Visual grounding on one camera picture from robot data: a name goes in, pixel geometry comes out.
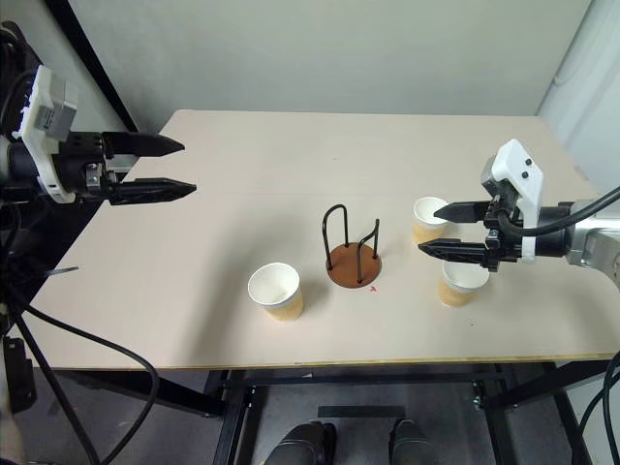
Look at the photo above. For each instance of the black box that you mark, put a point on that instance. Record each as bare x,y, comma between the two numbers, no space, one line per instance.
19,378

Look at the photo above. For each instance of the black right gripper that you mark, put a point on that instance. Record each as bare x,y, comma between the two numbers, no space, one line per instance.
504,242

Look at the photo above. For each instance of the black metal table frame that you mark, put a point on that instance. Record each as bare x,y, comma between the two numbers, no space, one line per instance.
239,412

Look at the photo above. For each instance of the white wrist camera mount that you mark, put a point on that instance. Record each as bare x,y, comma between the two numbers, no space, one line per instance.
48,109
516,167

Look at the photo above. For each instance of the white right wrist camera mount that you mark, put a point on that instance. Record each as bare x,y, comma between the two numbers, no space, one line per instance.
516,167

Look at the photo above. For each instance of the paper cup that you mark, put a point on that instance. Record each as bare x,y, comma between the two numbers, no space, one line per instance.
276,290
424,227
457,288

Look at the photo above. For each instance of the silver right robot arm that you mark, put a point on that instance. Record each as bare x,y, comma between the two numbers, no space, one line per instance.
596,242

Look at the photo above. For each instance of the black wall post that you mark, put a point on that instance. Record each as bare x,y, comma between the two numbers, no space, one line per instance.
97,63

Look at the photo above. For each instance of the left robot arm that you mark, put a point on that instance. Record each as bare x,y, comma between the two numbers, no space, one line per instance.
19,167

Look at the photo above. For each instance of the black flat floor bar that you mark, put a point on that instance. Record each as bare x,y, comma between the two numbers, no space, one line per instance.
361,412

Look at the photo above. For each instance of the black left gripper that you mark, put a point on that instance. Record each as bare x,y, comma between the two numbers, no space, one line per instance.
80,164

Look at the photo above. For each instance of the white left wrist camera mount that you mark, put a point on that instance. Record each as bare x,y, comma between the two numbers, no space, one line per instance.
48,109

